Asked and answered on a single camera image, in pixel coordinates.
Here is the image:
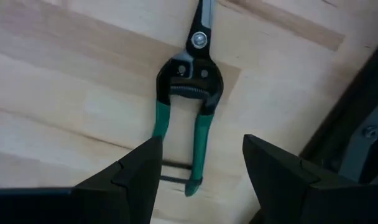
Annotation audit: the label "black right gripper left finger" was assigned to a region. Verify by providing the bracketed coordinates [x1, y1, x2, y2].
[72, 136, 164, 224]

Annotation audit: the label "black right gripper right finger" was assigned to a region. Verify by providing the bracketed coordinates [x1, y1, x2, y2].
[242, 134, 320, 224]

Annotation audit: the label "green handled pruning shears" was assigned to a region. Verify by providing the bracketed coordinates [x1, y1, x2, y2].
[151, 0, 224, 197]

